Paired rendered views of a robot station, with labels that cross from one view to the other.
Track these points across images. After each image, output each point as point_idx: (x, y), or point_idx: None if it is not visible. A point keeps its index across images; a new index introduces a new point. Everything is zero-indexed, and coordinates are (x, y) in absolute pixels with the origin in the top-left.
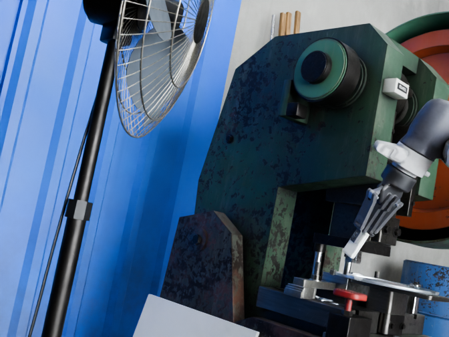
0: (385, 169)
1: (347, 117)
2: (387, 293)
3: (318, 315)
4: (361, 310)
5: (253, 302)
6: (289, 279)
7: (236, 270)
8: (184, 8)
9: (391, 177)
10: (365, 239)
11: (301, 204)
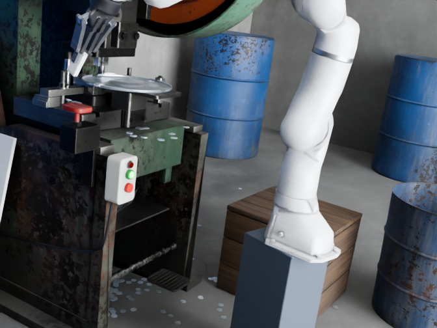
0: None
1: None
2: (127, 94)
3: (63, 120)
4: (101, 112)
5: (13, 109)
6: (56, 77)
7: None
8: None
9: (97, 2)
10: (84, 59)
11: (58, 6)
